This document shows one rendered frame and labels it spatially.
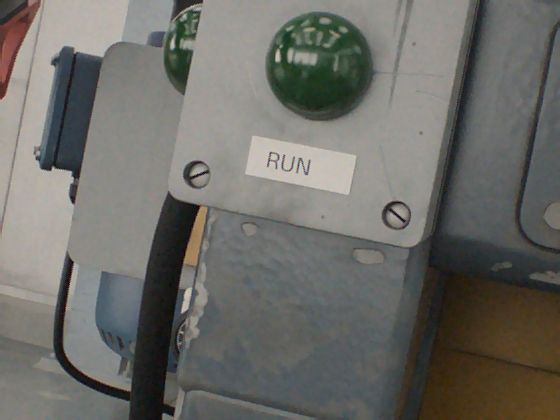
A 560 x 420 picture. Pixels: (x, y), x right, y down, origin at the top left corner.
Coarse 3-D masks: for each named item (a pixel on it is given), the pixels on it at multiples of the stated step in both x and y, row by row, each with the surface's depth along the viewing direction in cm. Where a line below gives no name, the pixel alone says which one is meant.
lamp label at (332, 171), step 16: (256, 144) 31; (272, 144) 31; (288, 144) 31; (256, 160) 31; (272, 160) 31; (288, 160) 31; (304, 160) 31; (320, 160) 31; (336, 160) 31; (352, 160) 31; (256, 176) 31; (272, 176) 31; (288, 176) 31; (304, 176) 31; (320, 176) 31; (336, 176) 31; (352, 176) 31; (336, 192) 31
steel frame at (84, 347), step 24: (144, 0) 530; (168, 0) 527; (144, 24) 530; (168, 24) 528; (96, 288) 537; (72, 312) 539; (72, 336) 539; (96, 336) 537; (48, 360) 539; (72, 360) 540; (96, 360) 537; (120, 360) 534; (120, 384) 530
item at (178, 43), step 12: (192, 12) 33; (180, 24) 33; (192, 24) 33; (168, 36) 33; (180, 36) 33; (192, 36) 33; (168, 48) 33; (180, 48) 33; (192, 48) 33; (168, 60) 33; (180, 60) 33; (168, 72) 33; (180, 72) 33; (180, 84) 33
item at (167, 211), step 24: (168, 192) 39; (168, 216) 38; (192, 216) 38; (168, 240) 38; (168, 264) 38; (144, 288) 39; (168, 288) 39; (144, 312) 39; (168, 312) 39; (144, 336) 39; (168, 336) 39; (144, 360) 39; (144, 384) 40; (144, 408) 40
